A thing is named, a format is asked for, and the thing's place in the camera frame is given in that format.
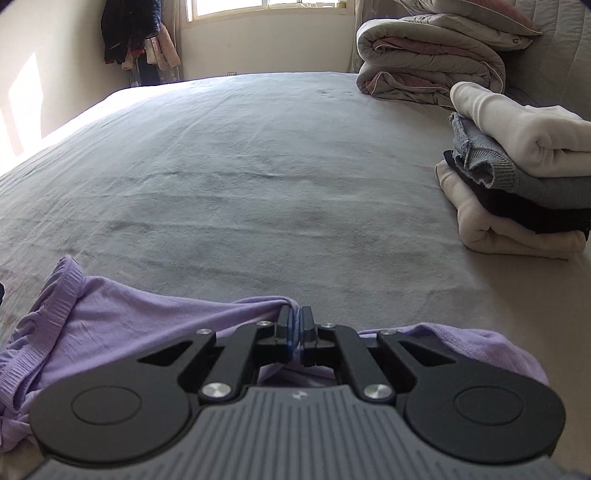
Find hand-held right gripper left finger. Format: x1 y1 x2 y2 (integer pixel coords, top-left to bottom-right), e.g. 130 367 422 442
136 307 296 402

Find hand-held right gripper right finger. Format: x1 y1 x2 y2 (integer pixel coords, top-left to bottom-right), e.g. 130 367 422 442
298 305 458 401

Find lilac pants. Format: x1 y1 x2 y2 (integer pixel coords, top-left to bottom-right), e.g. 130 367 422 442
0 255 550 453

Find beige folded garment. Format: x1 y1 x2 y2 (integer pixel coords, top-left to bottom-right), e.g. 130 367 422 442
435 164 588 260

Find grey folded knit sweater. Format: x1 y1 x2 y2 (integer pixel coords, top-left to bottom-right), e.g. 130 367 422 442
447 112 591 197

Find black folded garment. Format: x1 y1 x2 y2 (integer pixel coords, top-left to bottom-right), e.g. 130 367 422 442
443 150 591 241

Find white folded sweatshirt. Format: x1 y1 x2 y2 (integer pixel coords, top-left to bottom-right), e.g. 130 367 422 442
450 82 591 178

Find folded grey pink quilt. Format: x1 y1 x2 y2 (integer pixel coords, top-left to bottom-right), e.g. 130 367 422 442
355 14 509 100

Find pink hanging coat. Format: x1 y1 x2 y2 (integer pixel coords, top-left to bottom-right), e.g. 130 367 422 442
145 23 182 71

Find window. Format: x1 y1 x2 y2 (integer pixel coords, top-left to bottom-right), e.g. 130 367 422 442
185 0 356 21

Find grey star curtain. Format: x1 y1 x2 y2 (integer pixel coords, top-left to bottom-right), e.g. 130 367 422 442
159 0 190 81
353 0 384 28

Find dark navy hanging jacket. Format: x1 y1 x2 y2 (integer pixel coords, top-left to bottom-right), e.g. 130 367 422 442
102 0 162 65

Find grey pillow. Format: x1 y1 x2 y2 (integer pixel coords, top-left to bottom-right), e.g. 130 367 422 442
402 0 543 51

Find grey quilted headboard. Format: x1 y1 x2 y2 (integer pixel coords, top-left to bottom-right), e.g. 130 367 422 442
503 0 591 121

